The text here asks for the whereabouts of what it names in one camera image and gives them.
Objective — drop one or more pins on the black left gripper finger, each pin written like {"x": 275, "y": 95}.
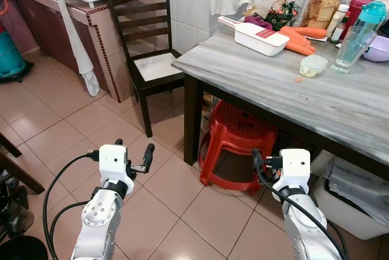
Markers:
{"x": 118, "y": 143}
{"x": 149, "y": 153}

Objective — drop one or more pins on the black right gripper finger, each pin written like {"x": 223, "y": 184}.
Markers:
{"x": 257, "y": 160}

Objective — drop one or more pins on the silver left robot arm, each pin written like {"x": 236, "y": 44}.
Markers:
{"x": 97, "y": 217}

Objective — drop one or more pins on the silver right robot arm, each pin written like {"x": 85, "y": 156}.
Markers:
{"x": 301, "y": 223}

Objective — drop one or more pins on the red plastic stool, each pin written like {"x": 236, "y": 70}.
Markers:
{"x": 243, "y": 129}

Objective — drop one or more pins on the grey top dark wooden table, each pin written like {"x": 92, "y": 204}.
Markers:
{"x": 192, "y": 120}

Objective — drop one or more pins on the folded newspapers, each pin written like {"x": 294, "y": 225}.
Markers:
{"x": 358, "y": 187}

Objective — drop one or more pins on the white plastic bin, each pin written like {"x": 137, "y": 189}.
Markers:
{"x": 346, "y": 220}

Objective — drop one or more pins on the small clear lidded plastic container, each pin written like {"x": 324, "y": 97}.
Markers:
{"x": 313, "y": 65}

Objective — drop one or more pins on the dark wooden furniture leg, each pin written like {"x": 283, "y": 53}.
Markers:
{"x": 18, "y": 172}

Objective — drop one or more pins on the orange carrot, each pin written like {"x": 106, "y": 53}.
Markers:
{"x": 298, "y": 48}
{"x": 296, "y": 37}
{"x": 311, "y": 31}

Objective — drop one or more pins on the white slicer box red label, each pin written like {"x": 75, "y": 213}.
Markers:
{"x": 262, "y": 39}

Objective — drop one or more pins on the brown tiled kitchen counter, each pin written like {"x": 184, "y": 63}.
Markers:
{"x": 48, "y": 29}

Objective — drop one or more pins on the clear drinking glass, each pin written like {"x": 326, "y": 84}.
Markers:
{"x": 349, "y": 50}

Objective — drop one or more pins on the dark wooden chair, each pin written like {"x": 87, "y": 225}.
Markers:
{"x": 130, "y": 6}

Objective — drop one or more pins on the teal gas cylinder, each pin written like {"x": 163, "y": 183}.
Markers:
{"x": 11, "y": 56}

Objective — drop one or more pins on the purple cloth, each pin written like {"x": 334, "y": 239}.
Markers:
{"x": 260, "y": 22}

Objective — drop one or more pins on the purple plastic bowl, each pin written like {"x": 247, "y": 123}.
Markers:
{"x": 378, "y": 50}

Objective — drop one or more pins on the small flower bouquet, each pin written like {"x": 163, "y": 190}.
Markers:
{"x": 282, "y": 12}

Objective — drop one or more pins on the small bottle white cap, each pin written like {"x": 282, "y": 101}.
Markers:
{"x": 337, "y": 23}

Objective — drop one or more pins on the teal lidded water bottle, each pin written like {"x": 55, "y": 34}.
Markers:
{"x": 372, "y": 12}

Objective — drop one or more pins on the dark red canister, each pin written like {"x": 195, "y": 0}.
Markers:
{"x": 355, "y": 8}

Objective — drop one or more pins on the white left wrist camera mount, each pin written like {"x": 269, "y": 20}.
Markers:
{"x": 112, "y": 164}

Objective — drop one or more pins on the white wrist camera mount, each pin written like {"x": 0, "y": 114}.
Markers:
{"x": 112, "y": 164}
{"x": 295, "y": 166}

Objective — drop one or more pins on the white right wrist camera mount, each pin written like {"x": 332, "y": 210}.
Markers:
{"x": 295, "y": 166}

